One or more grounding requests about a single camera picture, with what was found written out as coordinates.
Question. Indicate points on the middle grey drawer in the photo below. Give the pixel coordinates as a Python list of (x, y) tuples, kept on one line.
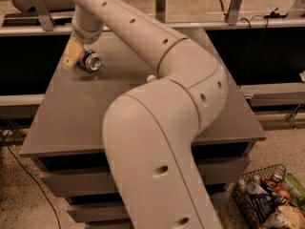
[(103, 208)]

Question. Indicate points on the grey drawer cabinet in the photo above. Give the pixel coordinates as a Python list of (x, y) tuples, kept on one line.
[(66, 133)]

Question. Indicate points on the grey drawer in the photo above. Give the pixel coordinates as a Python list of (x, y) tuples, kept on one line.
[(217, 174), (103, 208), (110, 224)]

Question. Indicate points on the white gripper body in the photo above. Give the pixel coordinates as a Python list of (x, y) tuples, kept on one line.
[(85, 35)]

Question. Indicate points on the blue pepsi can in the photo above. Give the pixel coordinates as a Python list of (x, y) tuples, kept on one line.
[(90, 61)]

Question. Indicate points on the small clear bottle in basket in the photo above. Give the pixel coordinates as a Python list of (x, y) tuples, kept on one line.
[(253, 186)]

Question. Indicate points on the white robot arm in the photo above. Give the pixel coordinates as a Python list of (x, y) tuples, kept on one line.
[(148, 131)]

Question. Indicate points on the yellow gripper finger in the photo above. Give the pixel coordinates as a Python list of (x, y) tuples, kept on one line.
[(72, 53)]

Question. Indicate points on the green bottle in basket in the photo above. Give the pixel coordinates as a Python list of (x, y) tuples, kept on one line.
[(295, 189)]

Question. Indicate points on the black wire basket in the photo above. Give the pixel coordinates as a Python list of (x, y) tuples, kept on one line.
[(286, 215)]

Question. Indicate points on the clear plastic water bottle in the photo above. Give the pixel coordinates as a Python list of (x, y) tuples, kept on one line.
[(151, 78)]

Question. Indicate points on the bottom grey drawer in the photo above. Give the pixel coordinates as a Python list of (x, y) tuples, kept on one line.
[(110, 224)]

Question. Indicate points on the blue snack bag in basket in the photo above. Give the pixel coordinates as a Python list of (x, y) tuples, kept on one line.
[(263, 204)]

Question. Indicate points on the metal rail frame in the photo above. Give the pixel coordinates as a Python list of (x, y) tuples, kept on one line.
[(254, 23)]

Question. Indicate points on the top grey drawer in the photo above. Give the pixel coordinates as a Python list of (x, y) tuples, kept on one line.
[(217, 174)]

